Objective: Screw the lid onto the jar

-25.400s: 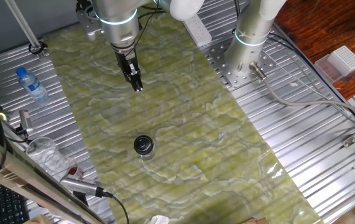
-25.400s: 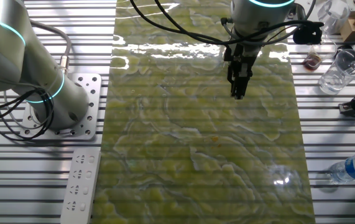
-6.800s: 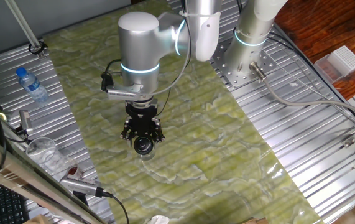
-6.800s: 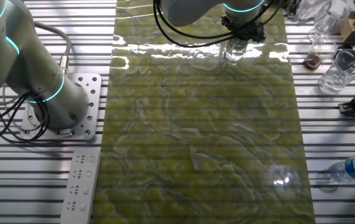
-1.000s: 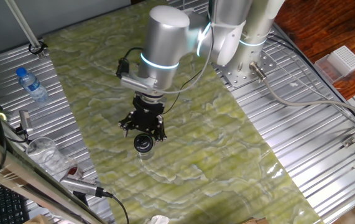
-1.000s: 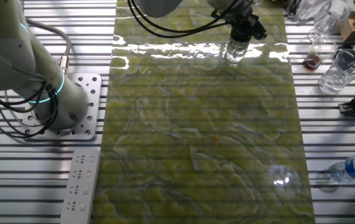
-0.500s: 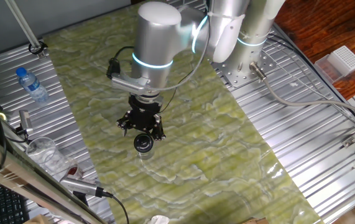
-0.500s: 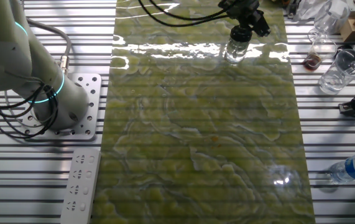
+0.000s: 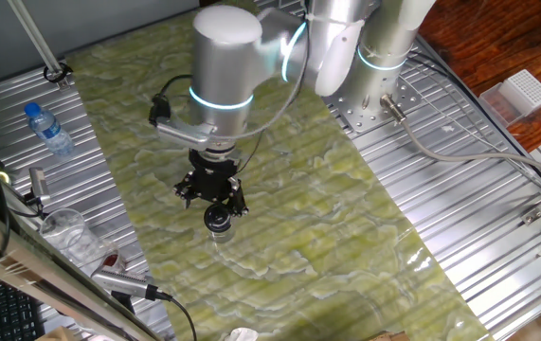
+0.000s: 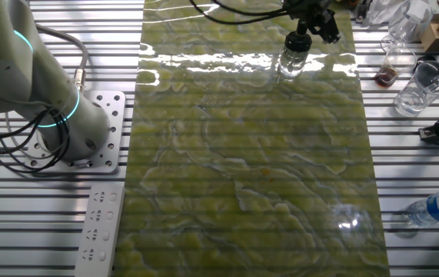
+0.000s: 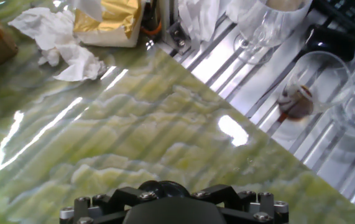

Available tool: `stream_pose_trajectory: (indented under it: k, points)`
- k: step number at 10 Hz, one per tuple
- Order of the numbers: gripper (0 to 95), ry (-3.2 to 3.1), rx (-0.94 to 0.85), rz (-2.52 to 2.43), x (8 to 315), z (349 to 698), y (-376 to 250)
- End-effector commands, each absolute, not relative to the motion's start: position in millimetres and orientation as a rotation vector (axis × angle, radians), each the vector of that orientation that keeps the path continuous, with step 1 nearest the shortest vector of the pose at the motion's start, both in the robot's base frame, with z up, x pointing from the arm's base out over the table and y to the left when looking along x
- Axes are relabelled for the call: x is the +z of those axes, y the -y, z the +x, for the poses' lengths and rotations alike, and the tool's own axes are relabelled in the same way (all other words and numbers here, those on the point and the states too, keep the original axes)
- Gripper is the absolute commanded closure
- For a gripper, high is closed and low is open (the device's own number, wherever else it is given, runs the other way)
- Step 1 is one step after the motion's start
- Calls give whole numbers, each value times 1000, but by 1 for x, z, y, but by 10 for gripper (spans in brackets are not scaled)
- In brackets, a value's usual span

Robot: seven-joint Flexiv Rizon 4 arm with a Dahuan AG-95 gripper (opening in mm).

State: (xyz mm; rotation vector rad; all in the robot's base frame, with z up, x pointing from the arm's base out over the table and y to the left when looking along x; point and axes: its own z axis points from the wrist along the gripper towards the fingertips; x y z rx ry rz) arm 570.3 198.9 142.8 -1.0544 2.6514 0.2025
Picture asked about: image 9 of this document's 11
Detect white pipette tip box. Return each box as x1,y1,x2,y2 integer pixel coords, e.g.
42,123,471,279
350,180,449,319
479,69,541,128

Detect aluminium frame beam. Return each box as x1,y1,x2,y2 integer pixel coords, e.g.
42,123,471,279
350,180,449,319
0,196,162,341

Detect silver gripper-mounted camera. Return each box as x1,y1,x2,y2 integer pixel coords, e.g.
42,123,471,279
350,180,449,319
154,117,218,152

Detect clear plastic measuring cup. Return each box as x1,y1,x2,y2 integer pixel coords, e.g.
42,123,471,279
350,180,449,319
40,207,105,271

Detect aluminium pole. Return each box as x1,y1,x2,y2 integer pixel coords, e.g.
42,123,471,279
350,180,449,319
7,0,70,91

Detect small clear glass jar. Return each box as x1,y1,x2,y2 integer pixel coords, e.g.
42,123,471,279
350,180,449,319
206,222,236,243

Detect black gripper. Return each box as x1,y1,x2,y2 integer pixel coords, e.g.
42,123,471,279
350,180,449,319
172,150,250,218

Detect water bottle with blue label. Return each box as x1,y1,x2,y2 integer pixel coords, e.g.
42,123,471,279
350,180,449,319
23,101,76,157

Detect crumpled white tissue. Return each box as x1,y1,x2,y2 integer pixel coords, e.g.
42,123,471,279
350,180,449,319
225,327,260,341

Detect black keyboard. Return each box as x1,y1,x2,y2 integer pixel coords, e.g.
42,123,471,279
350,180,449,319
0,272,46,341

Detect green marble pattern mat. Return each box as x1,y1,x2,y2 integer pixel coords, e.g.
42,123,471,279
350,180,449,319
65,0,492,341

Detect glass with brown residue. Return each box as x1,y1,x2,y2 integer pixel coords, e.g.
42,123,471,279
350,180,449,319
101,250,127,275

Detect silver robot mounting plate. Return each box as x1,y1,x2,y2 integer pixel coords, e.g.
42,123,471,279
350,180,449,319
326,70,423,134

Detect thick grey robot cable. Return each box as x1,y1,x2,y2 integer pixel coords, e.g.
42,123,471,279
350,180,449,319
379,93,541,189

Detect silver depth camera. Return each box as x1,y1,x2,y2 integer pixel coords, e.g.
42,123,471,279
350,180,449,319
27,166,52,203
90,267,160,302

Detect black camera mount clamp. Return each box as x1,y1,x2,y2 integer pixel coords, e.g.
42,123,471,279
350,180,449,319
22,189,46,209

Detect black camera stand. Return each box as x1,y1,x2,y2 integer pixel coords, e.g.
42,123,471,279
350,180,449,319
111,291,136,314

